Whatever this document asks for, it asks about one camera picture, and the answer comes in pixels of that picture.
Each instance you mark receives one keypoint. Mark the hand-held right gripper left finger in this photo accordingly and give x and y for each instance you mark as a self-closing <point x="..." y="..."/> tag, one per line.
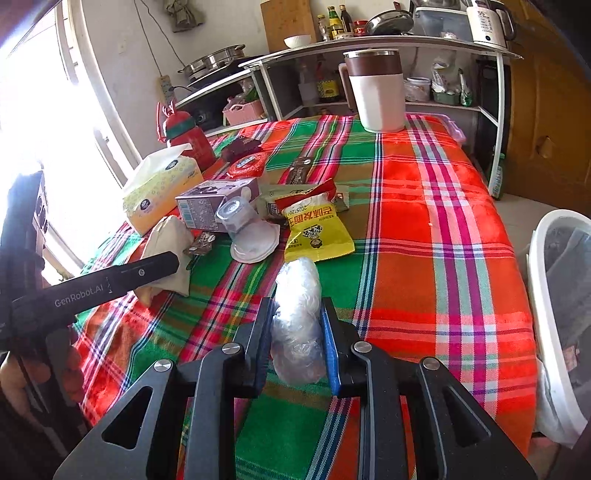
<point x="261" y="344"/>

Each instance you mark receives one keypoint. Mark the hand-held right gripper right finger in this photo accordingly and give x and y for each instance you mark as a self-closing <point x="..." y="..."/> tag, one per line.
<point x="330" y="350"/>

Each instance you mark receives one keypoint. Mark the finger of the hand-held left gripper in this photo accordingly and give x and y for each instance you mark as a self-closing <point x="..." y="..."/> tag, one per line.
<point x="152" y="270"/>

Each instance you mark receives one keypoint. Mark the clear plastic wrap bundle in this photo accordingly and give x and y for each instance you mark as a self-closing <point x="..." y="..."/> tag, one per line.
<point x="298" y="300"/>

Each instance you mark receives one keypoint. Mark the clear plastic container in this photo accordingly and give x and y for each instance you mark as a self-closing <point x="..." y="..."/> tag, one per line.
<point x="233" y="214"/>

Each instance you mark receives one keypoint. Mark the olive green snack packet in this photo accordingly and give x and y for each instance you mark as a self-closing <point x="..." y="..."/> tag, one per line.
<point x="270" y="203"/>

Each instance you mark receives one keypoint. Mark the white waste bin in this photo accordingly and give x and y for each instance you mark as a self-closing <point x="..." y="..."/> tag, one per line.
<point x="538" y="286"/>

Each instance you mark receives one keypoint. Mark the person's left hand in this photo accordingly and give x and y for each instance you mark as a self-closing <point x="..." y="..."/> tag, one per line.
<point x="62" y="357"/>

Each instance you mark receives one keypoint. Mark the crumpled white napkin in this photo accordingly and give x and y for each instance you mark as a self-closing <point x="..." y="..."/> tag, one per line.
<point x="168" y="235"/>

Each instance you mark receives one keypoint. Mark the small brown candy wrapper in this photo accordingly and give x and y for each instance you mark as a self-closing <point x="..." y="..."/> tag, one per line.
<point x="198" y="243"/>

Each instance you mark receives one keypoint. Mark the yellow tissue box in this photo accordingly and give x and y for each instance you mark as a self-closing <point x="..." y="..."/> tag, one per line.
<point x="157" y="189"/>

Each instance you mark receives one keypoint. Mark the purple drink carton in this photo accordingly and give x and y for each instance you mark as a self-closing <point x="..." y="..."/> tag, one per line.
<point x="203" y="203"/>

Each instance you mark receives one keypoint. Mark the yellow snack packet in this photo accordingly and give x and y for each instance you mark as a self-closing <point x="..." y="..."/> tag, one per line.
<point x="318" y="235"/>

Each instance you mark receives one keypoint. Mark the red water bottle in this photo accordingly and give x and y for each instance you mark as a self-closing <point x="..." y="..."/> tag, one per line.
<point x="191" y="138"/>

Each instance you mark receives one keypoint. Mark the round red packet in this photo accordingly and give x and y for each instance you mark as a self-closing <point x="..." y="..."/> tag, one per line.
<point x="247" y="166"/>

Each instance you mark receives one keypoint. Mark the maroon wrapper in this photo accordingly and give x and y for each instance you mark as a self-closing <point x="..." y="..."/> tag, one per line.
<point x="240" y="147"/>

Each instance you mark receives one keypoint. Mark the black cooking appliance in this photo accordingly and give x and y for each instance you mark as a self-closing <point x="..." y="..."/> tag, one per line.
<point x="207" y="119"/>

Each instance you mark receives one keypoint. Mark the red snack wrapper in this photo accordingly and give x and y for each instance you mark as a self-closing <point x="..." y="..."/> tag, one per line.
<point x="314" y="189"/>

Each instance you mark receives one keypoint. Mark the long dark brown wrapper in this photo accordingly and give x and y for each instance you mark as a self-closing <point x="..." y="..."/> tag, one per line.
<point x="299" y="170"/>

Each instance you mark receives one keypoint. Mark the power strip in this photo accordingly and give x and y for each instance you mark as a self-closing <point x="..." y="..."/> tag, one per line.
<point x="165" y="90"/>

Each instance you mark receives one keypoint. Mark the pink basket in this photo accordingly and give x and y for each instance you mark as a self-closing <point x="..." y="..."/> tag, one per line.
<point x="242" y="113"/>

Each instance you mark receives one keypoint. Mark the window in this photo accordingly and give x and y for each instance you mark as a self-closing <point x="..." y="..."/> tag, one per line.
<point x="55" y="115"/>

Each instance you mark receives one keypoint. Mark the black induction cooker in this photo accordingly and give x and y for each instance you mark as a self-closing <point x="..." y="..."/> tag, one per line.
<point x="217" y="78"/>

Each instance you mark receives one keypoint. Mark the steel steamer pot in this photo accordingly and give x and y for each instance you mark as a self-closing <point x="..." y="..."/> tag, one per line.
<point x="212" y="62"/>

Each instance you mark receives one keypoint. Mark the purple storage box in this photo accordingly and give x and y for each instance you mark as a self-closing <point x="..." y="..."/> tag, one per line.
<point x="438" y="124"/>

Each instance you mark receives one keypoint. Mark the oil bottle with yellow label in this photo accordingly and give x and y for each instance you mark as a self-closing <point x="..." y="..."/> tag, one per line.
<point x="328" y="87"/>

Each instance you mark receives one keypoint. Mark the white and brown tumbler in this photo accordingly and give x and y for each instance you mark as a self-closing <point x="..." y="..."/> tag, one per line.
<point x="378" y="101"/>

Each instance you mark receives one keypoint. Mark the hanging grey cloth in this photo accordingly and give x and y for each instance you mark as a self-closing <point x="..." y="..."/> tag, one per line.
<point x="181" y="16"/>

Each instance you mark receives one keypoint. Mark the white bowl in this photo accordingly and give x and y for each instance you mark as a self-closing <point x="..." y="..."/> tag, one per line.
<point x="298" y="41"/>

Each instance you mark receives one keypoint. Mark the white lidded jar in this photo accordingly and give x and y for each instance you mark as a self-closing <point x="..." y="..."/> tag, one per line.
<point x="418" y="90"/>

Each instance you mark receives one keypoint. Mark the white shelf rack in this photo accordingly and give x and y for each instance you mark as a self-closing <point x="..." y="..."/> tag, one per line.
<point x="318" y="45"/>

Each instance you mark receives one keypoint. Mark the wooden cutting board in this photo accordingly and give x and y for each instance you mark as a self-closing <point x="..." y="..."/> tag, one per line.
<point x="286" y="23"/>

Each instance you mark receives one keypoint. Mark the plastic bags on shelf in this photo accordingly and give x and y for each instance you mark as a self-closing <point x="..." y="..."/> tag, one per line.
<point x="450" y="85"/>

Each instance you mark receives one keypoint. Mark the small sauce bottle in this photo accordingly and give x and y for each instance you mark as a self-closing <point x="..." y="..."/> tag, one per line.
<point x="323" y="30"/>

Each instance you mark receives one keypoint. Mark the yellow label sauce bottle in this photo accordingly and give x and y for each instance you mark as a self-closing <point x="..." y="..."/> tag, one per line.
<point x="335" y="25"/>

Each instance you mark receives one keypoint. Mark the dark sauce bottle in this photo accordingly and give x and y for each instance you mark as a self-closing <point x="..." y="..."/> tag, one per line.
<point x="347" y="21"/>

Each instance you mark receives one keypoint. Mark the red jar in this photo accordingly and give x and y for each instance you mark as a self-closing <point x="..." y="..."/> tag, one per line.
<point x="360" y="27"/>

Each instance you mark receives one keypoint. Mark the metal frying pan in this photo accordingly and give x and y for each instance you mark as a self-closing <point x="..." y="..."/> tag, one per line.
<point x="390" y="21"/>

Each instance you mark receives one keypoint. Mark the wooden door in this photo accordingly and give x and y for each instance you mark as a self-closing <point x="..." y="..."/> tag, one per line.
<point x="549" y="92"/>

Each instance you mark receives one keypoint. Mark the clear storage container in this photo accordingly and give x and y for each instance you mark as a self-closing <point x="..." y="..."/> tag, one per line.
<point x="438" y="23"/>

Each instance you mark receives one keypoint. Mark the white electric kettle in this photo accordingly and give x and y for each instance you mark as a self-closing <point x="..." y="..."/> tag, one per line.
<point x="485" y="27"/>

